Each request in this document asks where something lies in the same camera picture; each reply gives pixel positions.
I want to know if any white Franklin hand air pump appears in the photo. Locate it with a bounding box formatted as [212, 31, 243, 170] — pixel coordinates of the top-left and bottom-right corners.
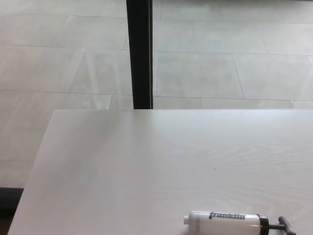
[183, 211, 291, 235]

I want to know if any black vertical window frame post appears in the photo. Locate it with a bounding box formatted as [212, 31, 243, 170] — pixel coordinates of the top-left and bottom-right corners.
[126, 0, 154, 110]

